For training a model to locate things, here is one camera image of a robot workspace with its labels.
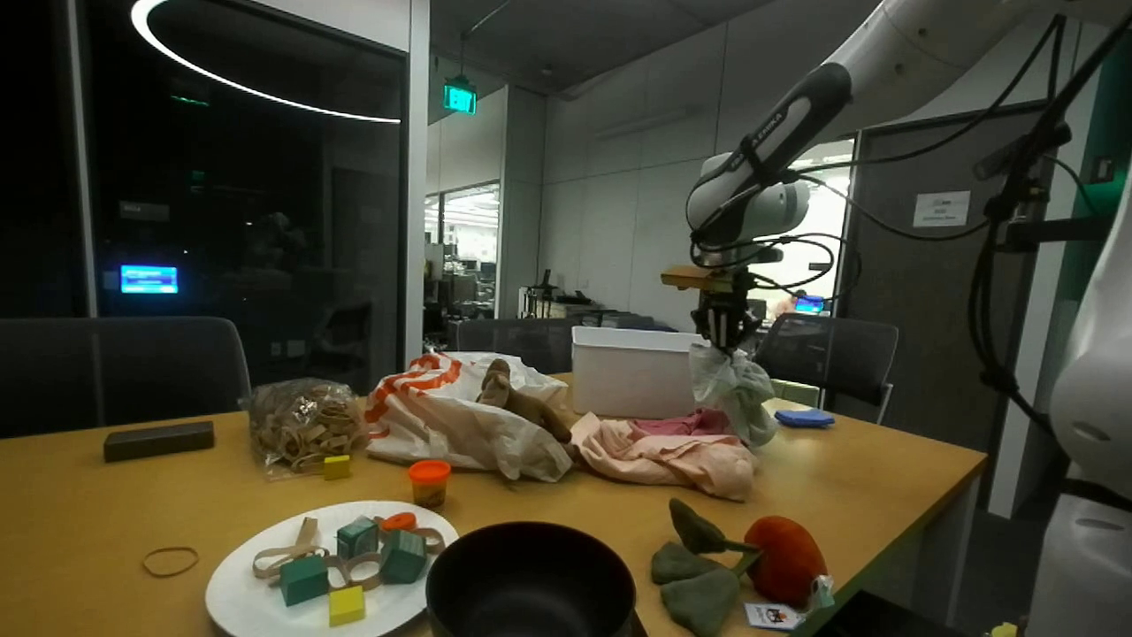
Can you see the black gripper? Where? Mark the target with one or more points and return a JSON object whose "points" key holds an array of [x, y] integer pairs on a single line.
{"points": [[724, 303]]}

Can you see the peach shirt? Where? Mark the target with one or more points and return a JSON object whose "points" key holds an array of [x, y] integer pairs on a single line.
{"points": [[665, 461]]}

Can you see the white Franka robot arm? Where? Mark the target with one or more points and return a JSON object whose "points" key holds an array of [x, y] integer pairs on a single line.
{"points": [[871, 49]]}

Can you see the white plastic bin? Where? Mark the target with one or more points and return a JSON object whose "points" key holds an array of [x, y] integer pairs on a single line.
{"points": [[630, 375]]}

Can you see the blue sponge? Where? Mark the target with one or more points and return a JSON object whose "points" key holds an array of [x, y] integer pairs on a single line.
{"points": [[804, 418]]}

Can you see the black mesh office chair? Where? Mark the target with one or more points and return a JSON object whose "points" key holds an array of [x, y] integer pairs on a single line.
{"points": [[843, 357]]}

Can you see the brown plush toy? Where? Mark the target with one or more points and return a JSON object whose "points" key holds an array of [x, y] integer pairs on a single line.
{"points": [[533, 410]]}

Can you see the red plush fruit green leaves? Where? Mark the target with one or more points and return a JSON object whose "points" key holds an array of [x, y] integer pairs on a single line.
{"points": [[786, 562]]}

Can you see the white paper door sign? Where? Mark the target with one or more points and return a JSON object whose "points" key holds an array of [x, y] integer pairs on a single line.
{"points": [[941, 212]]}

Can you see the white plush tag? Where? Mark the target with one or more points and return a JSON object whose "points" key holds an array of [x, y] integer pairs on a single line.
{"points": [[773, 613]]}

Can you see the white bag orange print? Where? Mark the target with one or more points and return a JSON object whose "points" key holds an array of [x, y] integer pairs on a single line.
{"points": [[442, 428]]}

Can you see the black bowl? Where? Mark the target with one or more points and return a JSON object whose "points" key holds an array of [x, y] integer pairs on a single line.
{"points": [[533, 585]]}

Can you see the orange lid small container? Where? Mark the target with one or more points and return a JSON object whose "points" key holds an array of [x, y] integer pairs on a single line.
{"points": [[428, 481]]}

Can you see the green exit sign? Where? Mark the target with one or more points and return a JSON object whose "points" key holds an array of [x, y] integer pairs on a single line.
{"points": [[461, 99]]}

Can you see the orange wooden block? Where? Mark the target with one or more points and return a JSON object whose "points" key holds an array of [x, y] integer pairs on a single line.
{"points": [[397, 523]]}

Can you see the teal wooden block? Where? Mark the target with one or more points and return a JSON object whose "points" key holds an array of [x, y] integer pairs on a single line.
{"points": [[406, 557], [304, 578], [357, 541]]}

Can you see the small yellow block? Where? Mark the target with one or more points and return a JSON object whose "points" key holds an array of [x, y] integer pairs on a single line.
{"points": [[336, 464]]}

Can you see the yellow wooden block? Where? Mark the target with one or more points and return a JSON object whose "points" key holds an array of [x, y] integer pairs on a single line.
{"points": [[349, 603]]}

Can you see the tan rubber bands bundle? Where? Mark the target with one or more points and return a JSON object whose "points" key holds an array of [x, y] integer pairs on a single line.
{"points": [[286, 550]]}

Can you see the white round plate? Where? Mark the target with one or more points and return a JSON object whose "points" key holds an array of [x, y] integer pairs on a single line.
{"points": [[251, 603]]}

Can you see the black rectangular bar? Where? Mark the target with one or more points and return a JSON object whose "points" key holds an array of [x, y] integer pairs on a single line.
{"points": [[159, 439]]}

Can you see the wide dark grey chair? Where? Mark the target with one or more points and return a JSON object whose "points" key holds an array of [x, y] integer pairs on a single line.
{"points": [[119, 368]]}

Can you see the tan rubber band loop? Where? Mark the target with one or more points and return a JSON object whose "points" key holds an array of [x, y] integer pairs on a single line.
{"points": [[146, 563]]}

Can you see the tan wrist camera mount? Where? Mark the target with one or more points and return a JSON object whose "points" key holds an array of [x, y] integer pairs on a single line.
{"points": [[687, 277]]}

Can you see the black camera on stand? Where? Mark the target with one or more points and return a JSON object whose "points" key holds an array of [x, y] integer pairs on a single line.
{"points": [[1025, 154]]}

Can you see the blue lit wall screen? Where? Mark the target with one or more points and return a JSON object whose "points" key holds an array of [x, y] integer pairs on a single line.
{"points": [[151, 280]]}

